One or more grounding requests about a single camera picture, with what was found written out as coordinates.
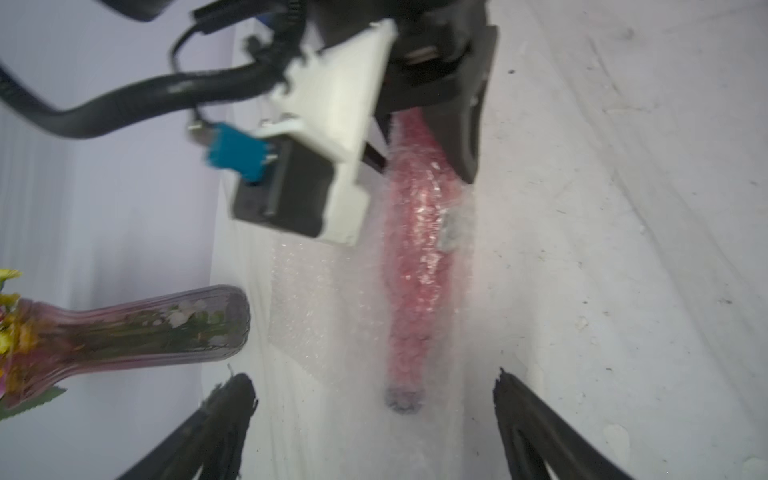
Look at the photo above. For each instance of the clear bubble wrap sheet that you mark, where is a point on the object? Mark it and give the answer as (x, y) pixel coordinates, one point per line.
(330, 323)

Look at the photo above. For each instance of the purple ribbed glass vase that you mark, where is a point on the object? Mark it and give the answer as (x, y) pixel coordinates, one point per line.
(196, 326)

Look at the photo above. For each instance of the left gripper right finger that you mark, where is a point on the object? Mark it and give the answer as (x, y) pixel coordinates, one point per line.
(538, 443)

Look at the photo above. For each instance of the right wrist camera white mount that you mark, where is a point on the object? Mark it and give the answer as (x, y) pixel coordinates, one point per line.
(298, 172)

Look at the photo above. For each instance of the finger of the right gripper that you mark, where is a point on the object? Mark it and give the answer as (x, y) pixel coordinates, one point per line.
(455, 125)

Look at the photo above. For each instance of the yellow artificial flowers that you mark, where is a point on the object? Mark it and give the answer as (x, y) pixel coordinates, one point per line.
(24, 385)

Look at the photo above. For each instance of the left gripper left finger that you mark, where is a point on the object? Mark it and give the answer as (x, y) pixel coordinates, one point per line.
(210, 443)

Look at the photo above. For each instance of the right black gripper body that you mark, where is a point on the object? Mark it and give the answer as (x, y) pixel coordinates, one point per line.
(432, 40)

